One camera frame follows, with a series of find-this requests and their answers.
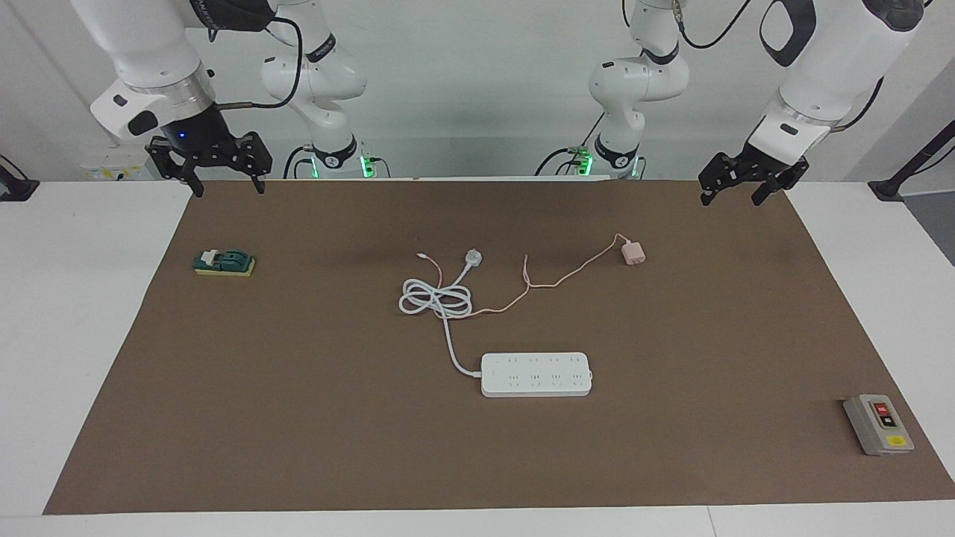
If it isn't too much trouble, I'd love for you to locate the black table clamp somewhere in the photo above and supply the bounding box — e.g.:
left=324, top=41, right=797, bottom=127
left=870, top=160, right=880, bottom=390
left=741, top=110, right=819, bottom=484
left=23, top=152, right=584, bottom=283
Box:
left=0, top=154, right=40, bottom=202

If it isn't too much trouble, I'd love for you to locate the green knife switch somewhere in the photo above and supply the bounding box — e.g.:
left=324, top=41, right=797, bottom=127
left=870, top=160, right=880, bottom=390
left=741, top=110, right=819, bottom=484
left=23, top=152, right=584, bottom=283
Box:
left=193, top=248, right=256, bottom=277

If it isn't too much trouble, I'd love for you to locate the white power strip cord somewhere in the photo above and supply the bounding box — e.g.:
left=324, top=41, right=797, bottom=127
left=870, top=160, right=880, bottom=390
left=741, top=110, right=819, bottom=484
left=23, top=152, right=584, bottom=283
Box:
left=398, top=249, right=484, bottom=376

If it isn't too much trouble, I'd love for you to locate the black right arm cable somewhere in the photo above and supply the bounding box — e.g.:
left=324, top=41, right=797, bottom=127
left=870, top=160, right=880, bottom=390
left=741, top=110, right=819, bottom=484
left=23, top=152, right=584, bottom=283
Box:
left=216, top=15, right=304, bottom=111

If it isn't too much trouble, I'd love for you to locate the brown table mat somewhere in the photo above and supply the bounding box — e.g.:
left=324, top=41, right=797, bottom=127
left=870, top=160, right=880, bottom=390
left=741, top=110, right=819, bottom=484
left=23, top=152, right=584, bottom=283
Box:
left=43, top=179, right=955, bottom=515

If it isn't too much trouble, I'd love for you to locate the pink charging cable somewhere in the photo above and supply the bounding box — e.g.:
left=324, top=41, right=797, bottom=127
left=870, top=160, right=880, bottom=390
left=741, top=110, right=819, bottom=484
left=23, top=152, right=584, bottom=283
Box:
left=416, top=233, right=627, bottom=320

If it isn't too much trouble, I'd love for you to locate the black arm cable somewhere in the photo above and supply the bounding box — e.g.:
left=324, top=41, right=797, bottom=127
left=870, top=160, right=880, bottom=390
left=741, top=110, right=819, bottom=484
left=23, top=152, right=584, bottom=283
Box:
left=216, top=15, right=304, bottom=111
left=671, top=0, right=756, bottom=53

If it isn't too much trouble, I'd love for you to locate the black camera stand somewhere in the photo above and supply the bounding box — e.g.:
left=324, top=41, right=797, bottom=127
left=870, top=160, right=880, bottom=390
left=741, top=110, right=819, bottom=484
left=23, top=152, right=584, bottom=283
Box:
left=868, top=119, right=955, bottom=202

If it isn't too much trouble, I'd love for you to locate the white wall outlet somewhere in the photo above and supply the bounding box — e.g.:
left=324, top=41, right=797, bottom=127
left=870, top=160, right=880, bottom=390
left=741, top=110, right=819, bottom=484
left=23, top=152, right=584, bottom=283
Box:
left=82, top=159, right=150, bottom=182

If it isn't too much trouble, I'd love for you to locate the black base cable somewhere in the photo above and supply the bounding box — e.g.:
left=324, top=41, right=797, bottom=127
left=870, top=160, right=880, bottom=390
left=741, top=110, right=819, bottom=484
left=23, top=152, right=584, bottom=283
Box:
left=533, top=147, right=579, bottom=177
left=283, top=145, right=316, bottom=180

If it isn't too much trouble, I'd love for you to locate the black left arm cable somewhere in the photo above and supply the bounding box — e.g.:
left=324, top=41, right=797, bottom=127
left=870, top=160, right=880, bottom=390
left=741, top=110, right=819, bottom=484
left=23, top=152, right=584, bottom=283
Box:
left=671, top=0, right=756, bottom=53

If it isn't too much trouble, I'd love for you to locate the white power strip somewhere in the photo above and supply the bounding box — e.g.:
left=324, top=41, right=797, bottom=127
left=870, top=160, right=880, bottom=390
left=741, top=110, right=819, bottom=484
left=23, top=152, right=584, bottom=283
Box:
left=480, top=353, right=595, bottom=398

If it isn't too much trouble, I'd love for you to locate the grey push button box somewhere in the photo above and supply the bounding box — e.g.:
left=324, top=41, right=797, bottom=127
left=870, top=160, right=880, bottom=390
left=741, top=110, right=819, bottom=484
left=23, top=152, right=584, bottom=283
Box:
left=843, top=394, right=915, bottom=456

